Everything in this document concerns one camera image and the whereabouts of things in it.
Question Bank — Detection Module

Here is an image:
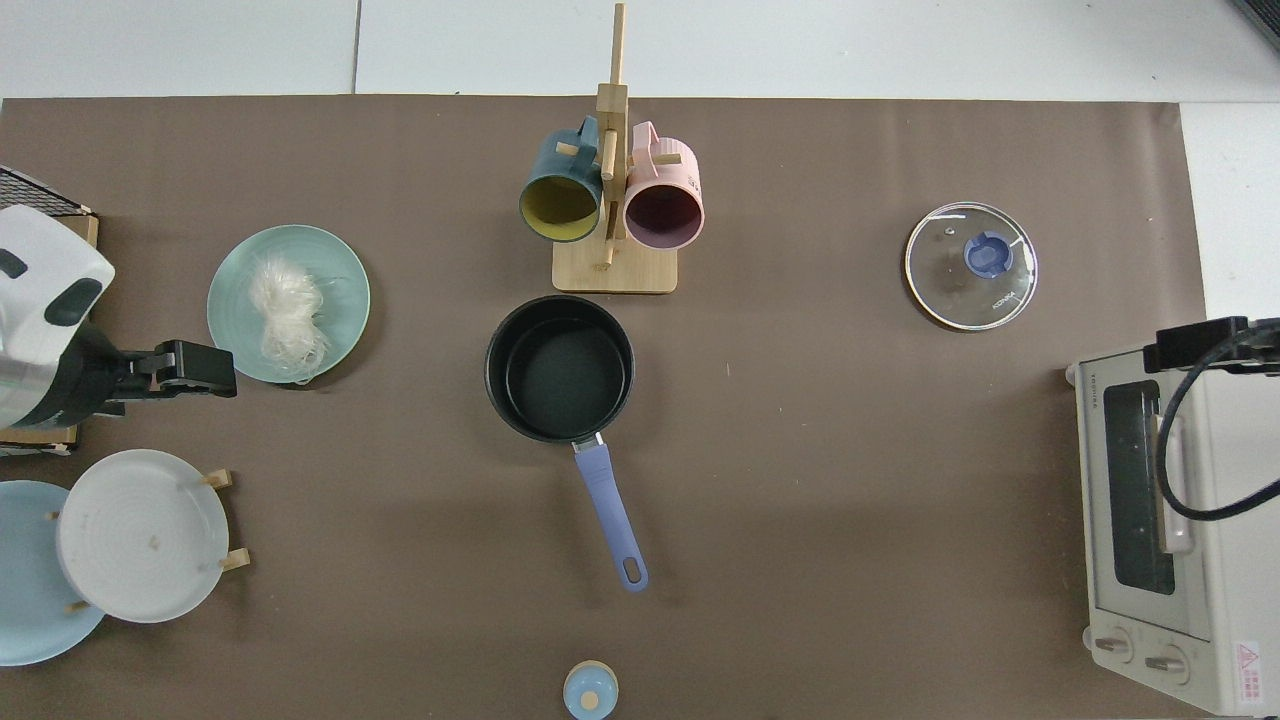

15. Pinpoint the wooden cup stand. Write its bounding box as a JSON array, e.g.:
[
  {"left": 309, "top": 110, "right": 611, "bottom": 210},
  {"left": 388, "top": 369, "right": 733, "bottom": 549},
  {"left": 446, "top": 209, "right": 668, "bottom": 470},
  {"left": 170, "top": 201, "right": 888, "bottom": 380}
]
[{"left": 552, "top": 3, "right": 679, "bottom": 295}]

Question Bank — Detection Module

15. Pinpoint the wire basket with wooden floor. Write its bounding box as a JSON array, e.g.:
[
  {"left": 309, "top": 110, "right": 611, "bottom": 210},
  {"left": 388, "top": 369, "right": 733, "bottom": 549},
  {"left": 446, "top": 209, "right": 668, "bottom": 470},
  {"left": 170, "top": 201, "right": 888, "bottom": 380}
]
[{"left": 0, "top": 165, "right": 101, "bottom": 456}]

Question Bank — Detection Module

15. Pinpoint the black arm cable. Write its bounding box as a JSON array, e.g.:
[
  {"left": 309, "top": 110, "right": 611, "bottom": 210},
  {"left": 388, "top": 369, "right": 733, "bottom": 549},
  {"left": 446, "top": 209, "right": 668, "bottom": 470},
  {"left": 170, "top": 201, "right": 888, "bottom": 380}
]
[{"left": 1155, "top": 335, "right": 1280, "bottom": 523}]

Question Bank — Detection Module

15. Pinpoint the pink cup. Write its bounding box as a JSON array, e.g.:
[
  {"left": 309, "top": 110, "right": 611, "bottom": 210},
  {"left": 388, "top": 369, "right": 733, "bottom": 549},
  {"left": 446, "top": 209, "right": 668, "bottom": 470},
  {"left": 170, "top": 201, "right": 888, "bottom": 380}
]
[{"left": 623, "top": 121, "right": 706, "bottom": 250}]

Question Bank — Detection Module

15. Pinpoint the small blue round thing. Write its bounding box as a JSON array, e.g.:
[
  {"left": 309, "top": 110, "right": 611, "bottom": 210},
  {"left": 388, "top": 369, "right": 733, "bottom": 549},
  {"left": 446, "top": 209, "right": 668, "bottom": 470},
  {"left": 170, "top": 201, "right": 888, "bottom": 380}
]
[{"left": 563, "top": 661, "right": 620, "bottom": 720}]

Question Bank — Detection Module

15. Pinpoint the pale toaster oven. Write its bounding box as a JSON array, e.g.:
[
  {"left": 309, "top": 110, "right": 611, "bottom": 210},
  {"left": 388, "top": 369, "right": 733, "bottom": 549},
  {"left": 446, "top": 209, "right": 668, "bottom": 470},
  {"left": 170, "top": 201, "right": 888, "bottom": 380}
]
[{"left": 1065, "top": 333, "right": 1280, "bottom": 717}]

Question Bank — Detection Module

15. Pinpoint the dark grey panel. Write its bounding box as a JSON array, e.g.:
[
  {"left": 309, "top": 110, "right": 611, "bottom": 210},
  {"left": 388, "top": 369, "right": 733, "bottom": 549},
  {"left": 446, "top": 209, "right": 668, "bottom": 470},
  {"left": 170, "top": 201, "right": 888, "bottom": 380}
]
[{"left": 1228, "top": 0, "right": 1280, "bottom": 53}]

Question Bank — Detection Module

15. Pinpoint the dark teal cup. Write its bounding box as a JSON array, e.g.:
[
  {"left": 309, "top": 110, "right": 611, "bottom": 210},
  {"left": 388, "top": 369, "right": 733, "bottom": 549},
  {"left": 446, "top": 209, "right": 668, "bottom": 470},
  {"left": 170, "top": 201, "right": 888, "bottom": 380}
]
[{"left": 518, "top": 115, "right": 606, "bottom": 243}]

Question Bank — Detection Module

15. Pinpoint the green round plate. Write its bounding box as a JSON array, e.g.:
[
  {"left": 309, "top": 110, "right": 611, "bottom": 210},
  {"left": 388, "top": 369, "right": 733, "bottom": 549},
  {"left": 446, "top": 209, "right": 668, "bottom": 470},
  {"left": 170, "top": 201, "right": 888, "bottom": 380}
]
[{"left": 207, "top": 224, "right": 371, "bottom": 386}]

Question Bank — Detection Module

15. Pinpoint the black pot with blue handle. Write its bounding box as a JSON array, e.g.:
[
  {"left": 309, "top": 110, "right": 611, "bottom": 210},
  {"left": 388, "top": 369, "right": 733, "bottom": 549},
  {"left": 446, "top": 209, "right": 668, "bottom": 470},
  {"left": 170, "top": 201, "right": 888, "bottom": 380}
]
[{"left": 485, "top": 295, "right": 650, "bottom": 593}]

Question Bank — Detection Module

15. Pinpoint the brown table cloth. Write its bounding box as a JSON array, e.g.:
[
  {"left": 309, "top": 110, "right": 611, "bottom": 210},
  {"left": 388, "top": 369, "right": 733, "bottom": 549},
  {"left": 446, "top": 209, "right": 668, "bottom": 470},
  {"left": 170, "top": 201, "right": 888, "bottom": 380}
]
[{"left": 0, "top": 95, "right": 1207, "bottom": 720}]

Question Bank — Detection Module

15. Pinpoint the glass lid with blue knob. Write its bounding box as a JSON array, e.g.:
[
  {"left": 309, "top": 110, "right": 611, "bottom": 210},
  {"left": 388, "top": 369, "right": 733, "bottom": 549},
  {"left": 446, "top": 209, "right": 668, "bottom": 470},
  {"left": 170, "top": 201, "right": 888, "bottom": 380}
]
[{"left": 905, "top": 202, "right": 1039, "bottom": 332}]

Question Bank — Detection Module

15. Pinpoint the grey round plate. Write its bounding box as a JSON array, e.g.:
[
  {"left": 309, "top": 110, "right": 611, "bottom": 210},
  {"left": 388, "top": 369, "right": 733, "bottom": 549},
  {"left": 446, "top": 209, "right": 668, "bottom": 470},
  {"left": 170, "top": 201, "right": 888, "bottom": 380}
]
[{"left": 55, "top": 449, "right": 231, "bottom": 625}]

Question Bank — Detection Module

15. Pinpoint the light blue round plate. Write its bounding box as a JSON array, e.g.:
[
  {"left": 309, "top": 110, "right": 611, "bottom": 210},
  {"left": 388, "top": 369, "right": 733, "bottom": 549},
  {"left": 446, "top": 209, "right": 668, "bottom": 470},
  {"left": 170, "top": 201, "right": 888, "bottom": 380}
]
[{"left": 0, "top": 480, "right": 106, "bottom": 667}]

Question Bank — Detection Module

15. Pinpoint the white vermicelli bundle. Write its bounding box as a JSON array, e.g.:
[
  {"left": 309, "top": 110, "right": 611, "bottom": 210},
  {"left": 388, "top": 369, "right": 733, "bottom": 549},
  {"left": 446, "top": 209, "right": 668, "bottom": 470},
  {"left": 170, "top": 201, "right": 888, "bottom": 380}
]
[{"left": 245, "top": 255, "right": 336, "bottom": 382}]

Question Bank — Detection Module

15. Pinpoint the wooden plate rack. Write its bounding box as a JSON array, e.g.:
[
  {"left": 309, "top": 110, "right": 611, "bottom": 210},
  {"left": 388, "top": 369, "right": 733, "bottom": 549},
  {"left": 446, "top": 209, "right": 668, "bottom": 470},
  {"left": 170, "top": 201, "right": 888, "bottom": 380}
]
[{"left": 45, "top": 468, "right": 251, "bottom": 614}]

